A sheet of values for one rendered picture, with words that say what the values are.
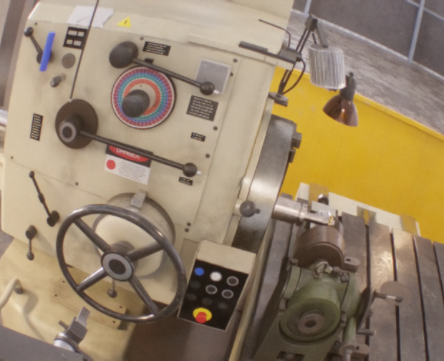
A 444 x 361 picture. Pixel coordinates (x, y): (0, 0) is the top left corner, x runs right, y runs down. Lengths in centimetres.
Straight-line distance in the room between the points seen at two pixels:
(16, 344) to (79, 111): 111
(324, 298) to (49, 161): 89
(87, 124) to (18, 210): 46
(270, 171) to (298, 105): 229
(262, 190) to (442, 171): 274
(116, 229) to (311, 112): 262
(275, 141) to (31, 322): 122
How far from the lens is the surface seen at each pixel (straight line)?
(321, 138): 410
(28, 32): 160
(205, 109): 152
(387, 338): 211
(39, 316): 230
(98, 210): 143
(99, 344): 224
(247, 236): 176
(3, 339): 59
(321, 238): 193
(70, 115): 159
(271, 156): 178
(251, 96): 149
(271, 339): 172
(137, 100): 145
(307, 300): 165
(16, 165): 181
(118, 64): 147
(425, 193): 435
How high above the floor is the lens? 222
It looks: 26 degrees down
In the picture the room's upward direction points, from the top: 16 degrees clockwise
